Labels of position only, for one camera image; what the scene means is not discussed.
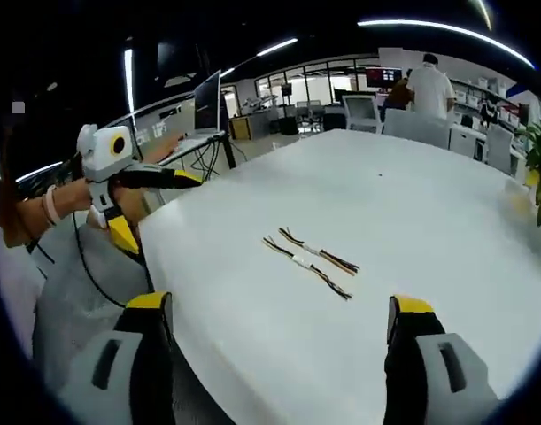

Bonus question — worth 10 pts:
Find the shelf of white storage boxes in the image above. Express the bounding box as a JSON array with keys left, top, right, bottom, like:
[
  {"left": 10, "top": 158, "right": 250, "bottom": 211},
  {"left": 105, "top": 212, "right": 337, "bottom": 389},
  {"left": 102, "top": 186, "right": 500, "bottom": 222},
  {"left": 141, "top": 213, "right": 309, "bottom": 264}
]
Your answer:
[{"left": 449, "top": 75, "right": 533, "bottom": 126}]

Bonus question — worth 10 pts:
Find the JST connector multicolour wire harness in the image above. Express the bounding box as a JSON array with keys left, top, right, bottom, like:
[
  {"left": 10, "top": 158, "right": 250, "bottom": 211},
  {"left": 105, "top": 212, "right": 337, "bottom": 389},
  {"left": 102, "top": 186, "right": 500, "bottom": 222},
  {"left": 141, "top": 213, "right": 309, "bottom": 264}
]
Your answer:
[{"left": 277, "top": 227, "right": 361, "bottom": 277}]

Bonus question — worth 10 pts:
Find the short ceiling light strip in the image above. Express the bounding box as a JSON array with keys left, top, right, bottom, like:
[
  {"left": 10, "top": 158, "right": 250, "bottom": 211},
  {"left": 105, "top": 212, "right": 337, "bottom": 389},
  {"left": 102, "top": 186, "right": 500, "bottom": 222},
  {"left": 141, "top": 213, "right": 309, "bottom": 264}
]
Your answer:
[{"left": 255, "top": 37, "right": 299, "bottom": 58}]

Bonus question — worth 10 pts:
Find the side desk with black legs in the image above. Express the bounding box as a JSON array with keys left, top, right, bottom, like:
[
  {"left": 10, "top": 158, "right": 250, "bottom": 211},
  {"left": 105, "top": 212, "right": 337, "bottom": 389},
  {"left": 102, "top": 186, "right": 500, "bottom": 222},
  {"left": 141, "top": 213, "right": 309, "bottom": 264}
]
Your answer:
[{"left": 160, "top": 129, "right": 236, "bottom": 171}]

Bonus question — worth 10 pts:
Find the wall monitor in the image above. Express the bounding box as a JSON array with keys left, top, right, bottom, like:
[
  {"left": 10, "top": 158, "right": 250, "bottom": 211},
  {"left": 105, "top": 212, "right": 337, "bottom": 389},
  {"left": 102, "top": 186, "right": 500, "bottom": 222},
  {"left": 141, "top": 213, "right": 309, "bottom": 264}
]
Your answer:
[{"left": 365, "top": 66, "right": 405, "bottom": 90}]

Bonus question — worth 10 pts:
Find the person's left hand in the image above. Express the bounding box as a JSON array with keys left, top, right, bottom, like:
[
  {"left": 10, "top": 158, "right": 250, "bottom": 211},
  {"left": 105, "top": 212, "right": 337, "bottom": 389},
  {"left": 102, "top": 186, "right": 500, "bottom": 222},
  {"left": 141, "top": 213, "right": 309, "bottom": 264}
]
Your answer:
[{"left": 56, "top": 179, "right": 94, "bottom": 221}]

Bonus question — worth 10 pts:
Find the grey mesh chair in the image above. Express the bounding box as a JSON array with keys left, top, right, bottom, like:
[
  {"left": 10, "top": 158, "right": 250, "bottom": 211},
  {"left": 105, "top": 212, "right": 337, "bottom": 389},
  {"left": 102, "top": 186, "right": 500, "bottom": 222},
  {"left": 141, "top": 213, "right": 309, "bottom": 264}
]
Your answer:
[{"left": 32, "top": 223, "right": 236, "bottom": 425}]

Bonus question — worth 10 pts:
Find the curved ceiling light strip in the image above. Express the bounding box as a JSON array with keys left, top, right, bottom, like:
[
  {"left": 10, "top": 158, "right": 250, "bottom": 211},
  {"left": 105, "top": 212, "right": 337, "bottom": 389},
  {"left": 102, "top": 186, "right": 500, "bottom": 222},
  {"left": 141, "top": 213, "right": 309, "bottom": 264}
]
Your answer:
[{"left": 357, "top": 18, "right": 537, "bottom": 71}]

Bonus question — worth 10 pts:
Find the person's white clothing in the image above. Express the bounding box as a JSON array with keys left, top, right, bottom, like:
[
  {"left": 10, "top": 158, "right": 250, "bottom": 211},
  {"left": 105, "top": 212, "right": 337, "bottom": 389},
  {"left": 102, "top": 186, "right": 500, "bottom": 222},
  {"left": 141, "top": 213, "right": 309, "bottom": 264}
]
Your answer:
[{"left": 0, "top": 228, "right": 46, "bottom": 358}]

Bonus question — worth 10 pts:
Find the large desktop monitor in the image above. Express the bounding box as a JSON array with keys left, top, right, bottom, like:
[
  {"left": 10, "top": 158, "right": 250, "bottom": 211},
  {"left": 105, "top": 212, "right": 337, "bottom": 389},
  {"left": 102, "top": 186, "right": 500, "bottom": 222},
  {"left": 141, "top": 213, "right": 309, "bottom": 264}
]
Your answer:
[{"left": 192, "top": 69, "right": 223, "bottom": 135}]

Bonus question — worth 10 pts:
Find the JST connector black wire harness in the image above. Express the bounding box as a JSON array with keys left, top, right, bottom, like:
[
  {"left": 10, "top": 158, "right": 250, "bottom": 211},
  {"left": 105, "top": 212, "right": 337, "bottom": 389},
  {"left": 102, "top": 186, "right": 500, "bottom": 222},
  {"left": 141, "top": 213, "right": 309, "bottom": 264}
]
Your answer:
[{"left": 262, "top": 236, "right": 354, "bottom": 302}]

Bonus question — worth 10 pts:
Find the yellow cabinet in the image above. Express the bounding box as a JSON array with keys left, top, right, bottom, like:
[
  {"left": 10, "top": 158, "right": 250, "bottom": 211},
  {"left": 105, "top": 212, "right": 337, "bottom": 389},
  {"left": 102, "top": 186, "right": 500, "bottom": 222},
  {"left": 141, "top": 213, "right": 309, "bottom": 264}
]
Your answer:
[{"left": 227, "top": 115, "right": 254, "bottom": 141}]

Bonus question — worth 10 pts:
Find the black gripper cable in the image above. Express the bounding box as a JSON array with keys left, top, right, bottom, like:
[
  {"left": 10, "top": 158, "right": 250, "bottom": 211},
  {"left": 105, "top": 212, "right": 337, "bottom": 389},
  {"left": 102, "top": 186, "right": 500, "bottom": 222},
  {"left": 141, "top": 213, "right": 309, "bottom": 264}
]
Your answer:
[{"left": 71, "top": 211, "right": 132, "bottom": 310}]

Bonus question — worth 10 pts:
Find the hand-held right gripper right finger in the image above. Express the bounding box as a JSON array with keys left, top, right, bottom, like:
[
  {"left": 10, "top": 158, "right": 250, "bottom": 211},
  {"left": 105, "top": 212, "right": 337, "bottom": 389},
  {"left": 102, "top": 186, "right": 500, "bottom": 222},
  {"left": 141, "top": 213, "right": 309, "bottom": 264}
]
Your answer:
[{"left": 383, "top": 294, "right": 501, "bottom": 425}]

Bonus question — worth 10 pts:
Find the green potted plant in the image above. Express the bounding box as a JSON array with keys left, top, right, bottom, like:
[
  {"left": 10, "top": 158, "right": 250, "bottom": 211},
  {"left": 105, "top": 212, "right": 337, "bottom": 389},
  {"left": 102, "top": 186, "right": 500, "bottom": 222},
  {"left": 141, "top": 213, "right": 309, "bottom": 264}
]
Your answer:
[{"left": 514, "top": 119, "right": 541, "bottom": 228}]

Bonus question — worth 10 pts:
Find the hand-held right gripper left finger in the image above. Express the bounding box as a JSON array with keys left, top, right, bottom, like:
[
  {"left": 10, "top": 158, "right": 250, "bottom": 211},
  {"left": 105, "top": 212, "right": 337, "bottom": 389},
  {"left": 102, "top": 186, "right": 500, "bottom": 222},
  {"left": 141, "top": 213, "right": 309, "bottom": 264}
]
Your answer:
[{"left": 59, "top": 290, "right": 176, "bottom": 425}]

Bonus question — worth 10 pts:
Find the white frame office chair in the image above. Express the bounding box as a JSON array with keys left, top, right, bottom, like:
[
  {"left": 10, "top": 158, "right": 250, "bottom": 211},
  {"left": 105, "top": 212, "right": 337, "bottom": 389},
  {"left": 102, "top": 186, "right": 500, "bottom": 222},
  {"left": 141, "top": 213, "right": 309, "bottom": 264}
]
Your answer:
[{"left": 342, "top": 93, "right": 385, "bottom": 135}]

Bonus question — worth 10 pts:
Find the pink wristband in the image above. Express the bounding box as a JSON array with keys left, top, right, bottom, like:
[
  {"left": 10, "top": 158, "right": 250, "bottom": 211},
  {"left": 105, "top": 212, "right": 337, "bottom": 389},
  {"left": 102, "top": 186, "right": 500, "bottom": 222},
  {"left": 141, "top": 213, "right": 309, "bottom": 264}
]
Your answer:
[{"left": 41, "top": 184, "right": 64, "bottom": 228}]

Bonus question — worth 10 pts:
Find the grey office chair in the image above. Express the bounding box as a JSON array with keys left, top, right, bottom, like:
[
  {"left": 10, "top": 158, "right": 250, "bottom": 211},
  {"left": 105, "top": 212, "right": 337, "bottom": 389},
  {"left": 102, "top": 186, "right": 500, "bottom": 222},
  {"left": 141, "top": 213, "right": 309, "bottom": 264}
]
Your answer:
[
  {"left": 485, "top": 122, "right": 515, "bottom": 176},
  {"left": 382, "top": 108, "right": 452, "bottom": 150}
]

